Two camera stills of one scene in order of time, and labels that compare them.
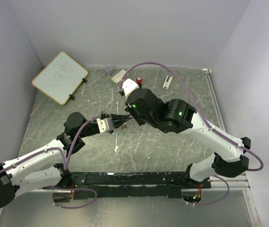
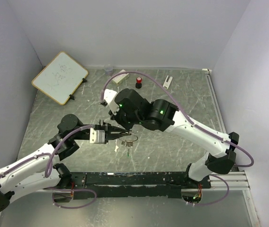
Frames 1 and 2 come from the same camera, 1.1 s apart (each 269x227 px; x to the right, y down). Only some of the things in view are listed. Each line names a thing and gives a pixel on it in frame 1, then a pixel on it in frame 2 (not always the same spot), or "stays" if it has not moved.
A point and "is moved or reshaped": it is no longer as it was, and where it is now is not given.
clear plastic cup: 108,68 stays
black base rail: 88,186 stays
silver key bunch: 123,126 is moved or reshaped
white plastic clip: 166,84 stays
